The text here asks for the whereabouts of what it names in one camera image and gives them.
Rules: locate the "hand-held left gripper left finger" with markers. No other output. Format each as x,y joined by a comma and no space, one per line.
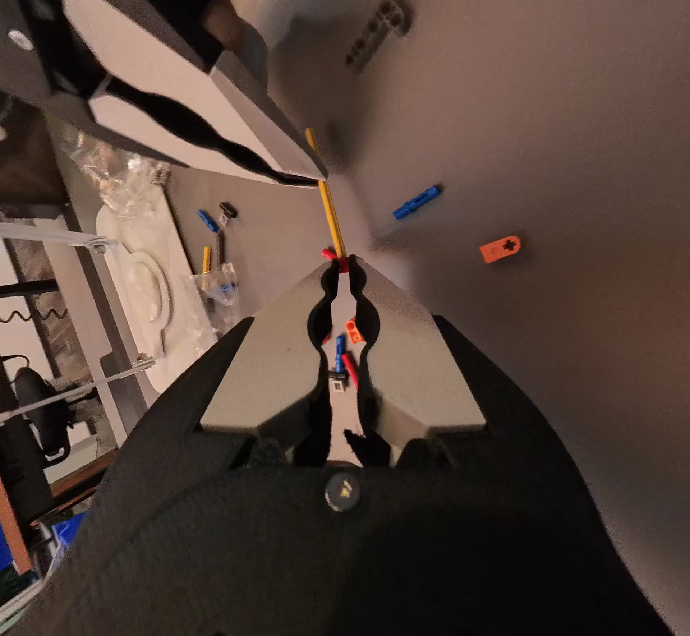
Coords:
264,372

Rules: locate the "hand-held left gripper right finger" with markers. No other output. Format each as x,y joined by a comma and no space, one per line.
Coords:
420,377

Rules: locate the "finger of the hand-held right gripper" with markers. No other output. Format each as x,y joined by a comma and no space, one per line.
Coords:
151,132
161,64

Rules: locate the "small clear lego parts bag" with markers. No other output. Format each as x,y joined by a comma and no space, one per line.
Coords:
215,296

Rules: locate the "red lego bush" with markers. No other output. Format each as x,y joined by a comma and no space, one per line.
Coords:
338,264

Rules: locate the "long yellow lego axle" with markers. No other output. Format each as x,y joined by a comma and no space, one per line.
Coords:
331,215

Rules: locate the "red lego pin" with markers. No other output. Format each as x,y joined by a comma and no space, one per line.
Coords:
350,371

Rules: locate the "grey square lego connector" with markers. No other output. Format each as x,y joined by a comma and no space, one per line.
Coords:
338,385

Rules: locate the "blue lego pin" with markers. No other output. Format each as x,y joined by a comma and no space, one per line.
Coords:
207,220
416,202
339,353

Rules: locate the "orange lego connector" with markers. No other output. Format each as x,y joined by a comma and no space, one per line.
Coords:
353,330
500,249

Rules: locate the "black lego pin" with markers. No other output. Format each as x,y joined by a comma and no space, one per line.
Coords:
228,209
220,248

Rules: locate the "short yellow lego axle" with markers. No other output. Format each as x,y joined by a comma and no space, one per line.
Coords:
206,258

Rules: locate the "dark bent lego beam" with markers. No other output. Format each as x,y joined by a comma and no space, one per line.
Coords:
377,32

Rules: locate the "person's right hand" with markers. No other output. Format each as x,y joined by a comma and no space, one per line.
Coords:
223,21

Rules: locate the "black office chair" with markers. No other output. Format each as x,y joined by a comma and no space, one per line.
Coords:
37,409

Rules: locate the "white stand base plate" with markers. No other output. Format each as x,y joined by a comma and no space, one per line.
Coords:
151,232

